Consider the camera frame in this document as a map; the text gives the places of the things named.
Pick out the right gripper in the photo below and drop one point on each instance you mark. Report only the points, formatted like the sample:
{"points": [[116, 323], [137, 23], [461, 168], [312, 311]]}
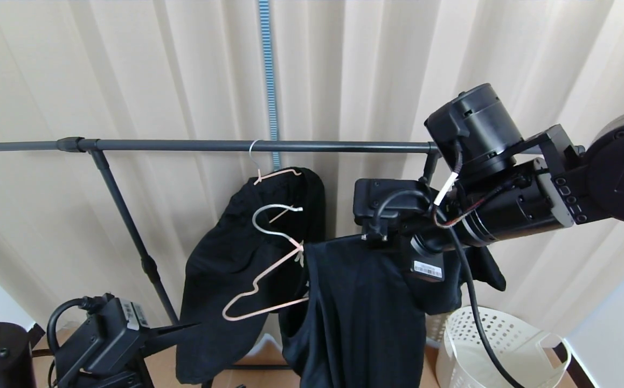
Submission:
{"points": [[506, 210]]}

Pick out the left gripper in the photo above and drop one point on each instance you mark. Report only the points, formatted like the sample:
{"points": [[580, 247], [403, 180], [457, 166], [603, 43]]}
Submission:
{"points": [[123, 377]]}

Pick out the black shorts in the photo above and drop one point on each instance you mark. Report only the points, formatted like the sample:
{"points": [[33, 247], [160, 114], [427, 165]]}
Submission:
{"points": [[226, 280]]}

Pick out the pink clothes hanger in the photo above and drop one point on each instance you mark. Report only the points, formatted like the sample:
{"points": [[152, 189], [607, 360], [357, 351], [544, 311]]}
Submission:
{"points": [[258, 283], [252, 156]]}

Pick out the black garment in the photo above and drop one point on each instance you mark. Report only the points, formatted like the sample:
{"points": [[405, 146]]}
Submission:
{"points": [[360, 312]]}

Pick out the white laundry basket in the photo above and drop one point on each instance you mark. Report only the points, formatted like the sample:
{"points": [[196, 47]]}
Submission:
{"points": [[506, 355]]}

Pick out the black clothes rack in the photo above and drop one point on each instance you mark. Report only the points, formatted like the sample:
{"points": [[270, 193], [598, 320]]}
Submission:
{"points": [[182, 145]]}

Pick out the beige curtain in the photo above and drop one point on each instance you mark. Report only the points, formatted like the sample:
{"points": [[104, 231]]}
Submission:
{"points": [[129, 64]]}

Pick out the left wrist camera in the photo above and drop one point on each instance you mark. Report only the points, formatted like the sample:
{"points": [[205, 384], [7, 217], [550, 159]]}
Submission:
{"points": [[107, 334]]}

